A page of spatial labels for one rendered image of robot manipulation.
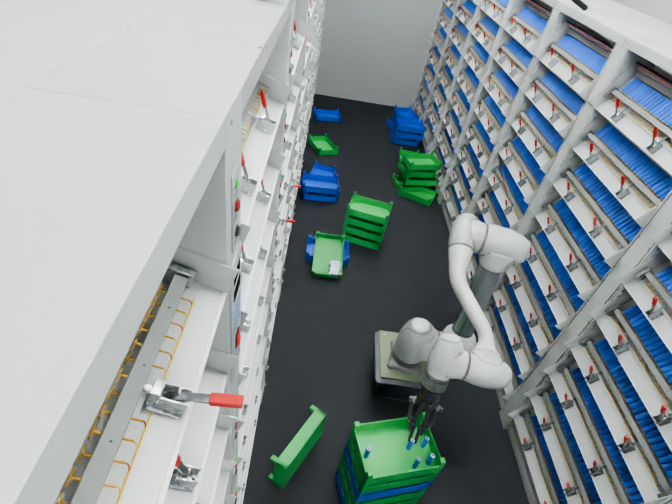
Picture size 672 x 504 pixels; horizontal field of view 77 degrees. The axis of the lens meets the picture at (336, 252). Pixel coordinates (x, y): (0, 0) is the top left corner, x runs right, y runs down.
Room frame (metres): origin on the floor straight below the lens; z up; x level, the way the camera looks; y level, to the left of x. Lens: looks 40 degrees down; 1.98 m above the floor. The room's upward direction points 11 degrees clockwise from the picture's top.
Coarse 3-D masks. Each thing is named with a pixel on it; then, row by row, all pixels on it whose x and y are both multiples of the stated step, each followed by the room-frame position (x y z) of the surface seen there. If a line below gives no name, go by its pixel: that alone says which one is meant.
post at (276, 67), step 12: (288, 24) 1.11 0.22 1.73; (288, 36) 1.11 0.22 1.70; (276, 48) 1.10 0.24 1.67; (288, 48) 1.11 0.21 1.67; (276, 60) 1.10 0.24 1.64; (288, 60) 1.12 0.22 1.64; (264, 72) 1.10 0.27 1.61; (276, 72) 1.10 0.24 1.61; (288, 84) 1.18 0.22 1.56; (276, 132) 1.10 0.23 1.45; (276, 144) 1.10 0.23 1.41; (276, 192) 1.11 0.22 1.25; (276, 204) 1.11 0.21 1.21; (264, 348) 1.11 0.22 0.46
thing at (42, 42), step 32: (0, 0) 0.64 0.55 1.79; (32, 0) 0.67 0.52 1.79; (64, 0) 0.70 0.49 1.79; (96, 0) 0.74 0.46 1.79; (128, 0) 0.78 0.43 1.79; (160, 0) 0.82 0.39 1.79; (0, 32) 0.52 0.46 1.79; (32, 32) 0.54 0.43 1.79; (64, 32) 0.56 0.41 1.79; (96, 32) 0.59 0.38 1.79; (0, 64) 0.43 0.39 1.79; (32, 64) 0.45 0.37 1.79
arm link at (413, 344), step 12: (408, 324) 1.40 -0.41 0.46; (420, 324) 1.40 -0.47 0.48; (408, 336) 1.35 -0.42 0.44; (420, 336) 1.34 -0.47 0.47; (432, 336) 1.36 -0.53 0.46; (396, 348) 1.37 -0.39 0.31; (408, 348) 1.33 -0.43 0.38; (420, 348) 1.32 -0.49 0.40; (408, 360) 1.32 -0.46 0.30; (420, 360) 1.32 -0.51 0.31
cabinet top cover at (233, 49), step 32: (192, 0) 0.87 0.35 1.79; (224, 0) 0.92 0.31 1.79; (256, 0) 0.97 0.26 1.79; (288, 0) 1.03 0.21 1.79; (128, 32) 0.62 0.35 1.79; (160, 32) 0.64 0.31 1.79; (192, 32) 0.68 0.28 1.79; (224, 32) 0.71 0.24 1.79; (256, 32) 0.74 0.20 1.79; (128, 64) 0.50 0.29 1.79; (160, 64) 0.52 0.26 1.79; (192, 64) 0.54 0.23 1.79; (224, 64) 0.57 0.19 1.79; (256, 64) 0.61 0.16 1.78
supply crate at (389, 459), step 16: (352, 432) 0.83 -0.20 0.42; (368, 432) 0.85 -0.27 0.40; (384, 432) 0.87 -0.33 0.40; (400, 432) 0.88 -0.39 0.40; (416, 432) 0.89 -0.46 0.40; (384, 448) 0.80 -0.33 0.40; (400, 448) 0.82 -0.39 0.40; (416, 448) 0.83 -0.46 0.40; (432, 448) 0.83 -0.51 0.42; (368, 464) 0.73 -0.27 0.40; (384, 464) 0.74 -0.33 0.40; (400, 464) 0.76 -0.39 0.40; (432, 464) 0.78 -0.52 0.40; (368, 480) 0.66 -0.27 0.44; (384, 480) 0.68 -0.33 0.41
